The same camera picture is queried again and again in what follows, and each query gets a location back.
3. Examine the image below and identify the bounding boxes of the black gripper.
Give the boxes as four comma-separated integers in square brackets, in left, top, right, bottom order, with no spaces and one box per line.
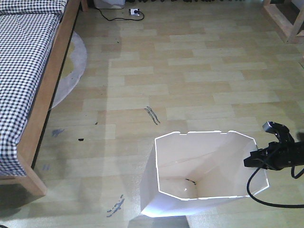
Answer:
[243,124,304,170]

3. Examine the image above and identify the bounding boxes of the white trash bin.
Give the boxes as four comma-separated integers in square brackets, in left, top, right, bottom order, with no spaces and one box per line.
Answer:
[140,131,269,218]

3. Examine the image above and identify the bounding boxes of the wooden desk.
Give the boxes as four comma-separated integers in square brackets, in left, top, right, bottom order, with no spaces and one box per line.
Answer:
[263,0,304,44]

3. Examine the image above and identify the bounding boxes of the floor power socket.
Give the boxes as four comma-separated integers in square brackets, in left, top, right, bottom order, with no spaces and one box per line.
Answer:
[129,9,140,16]

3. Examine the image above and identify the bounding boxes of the round grey rug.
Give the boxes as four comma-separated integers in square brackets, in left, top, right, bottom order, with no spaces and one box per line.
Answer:
[51,32,87,109]

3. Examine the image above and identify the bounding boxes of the black white checkered bedding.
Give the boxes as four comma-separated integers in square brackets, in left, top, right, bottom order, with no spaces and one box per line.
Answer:
[0,0,68,176]

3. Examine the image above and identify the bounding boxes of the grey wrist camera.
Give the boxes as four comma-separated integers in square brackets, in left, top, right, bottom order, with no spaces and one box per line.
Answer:
[262,121,275,134]

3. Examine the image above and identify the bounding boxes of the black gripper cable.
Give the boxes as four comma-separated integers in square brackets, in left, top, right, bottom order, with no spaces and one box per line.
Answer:
[246,142,304,208]

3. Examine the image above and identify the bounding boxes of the wooden bed frame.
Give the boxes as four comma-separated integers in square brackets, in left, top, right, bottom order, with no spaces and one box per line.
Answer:
[0,0,87,196]

